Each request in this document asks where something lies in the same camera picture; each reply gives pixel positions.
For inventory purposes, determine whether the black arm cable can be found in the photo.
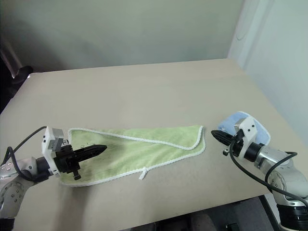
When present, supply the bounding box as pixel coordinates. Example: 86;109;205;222
5;126;49;181
229;137;308;205

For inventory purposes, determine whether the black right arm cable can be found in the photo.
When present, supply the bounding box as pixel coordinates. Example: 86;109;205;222
229;137;308;205

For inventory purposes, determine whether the green towel with white trim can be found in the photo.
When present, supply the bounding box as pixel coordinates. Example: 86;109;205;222
59;124;207;188

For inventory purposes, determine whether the light blue cloth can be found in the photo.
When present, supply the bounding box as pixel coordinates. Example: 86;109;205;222
217;111;271;146

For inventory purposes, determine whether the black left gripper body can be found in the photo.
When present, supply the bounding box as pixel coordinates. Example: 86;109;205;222
53;139;82;181

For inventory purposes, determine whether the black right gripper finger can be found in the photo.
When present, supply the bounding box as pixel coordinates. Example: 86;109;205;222
212;133;233;146
211;129;235;141

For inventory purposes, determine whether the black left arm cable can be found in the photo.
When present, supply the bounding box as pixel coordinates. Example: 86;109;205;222
5;126;49;181

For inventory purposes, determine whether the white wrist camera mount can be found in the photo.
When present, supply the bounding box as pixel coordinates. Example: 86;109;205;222
41;126;66;179
234;116;258;161

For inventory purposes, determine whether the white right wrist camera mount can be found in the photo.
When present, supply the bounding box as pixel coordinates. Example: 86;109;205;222
234;116;258;161

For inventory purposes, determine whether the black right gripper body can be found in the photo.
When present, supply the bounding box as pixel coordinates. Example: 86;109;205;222
222;129;245;157

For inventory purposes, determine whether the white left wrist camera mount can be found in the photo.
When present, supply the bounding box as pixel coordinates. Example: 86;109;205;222
41;126;66;179

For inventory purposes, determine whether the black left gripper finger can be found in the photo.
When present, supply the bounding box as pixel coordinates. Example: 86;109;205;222
74;147;108;163
72;144;108;156

